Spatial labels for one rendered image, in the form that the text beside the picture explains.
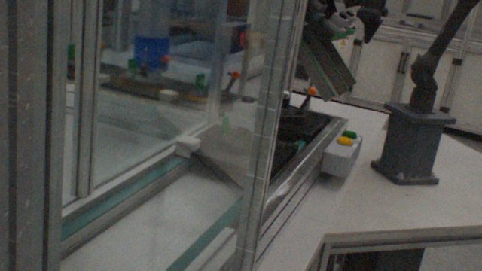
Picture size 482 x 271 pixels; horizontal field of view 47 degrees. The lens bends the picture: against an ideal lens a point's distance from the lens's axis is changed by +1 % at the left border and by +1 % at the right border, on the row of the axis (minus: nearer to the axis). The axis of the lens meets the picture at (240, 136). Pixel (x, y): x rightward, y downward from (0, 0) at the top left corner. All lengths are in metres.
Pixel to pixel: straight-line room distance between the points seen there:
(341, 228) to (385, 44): 4.41
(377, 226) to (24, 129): 1.10
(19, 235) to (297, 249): 0.88
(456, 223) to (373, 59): 4.26
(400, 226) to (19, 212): 1.13
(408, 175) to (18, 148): 1.40
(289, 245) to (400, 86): 4.53
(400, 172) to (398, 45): 4.01
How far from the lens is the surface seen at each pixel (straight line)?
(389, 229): 1.34
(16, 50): 0.29
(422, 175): 1.66
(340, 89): 1.93
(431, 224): 1.42
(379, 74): 5.64
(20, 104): 0.30
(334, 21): 1.84
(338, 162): 1.45
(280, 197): 1.13
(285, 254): 1.13
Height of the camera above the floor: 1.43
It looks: 19 degrees down
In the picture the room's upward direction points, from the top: 8 degrees clockwise
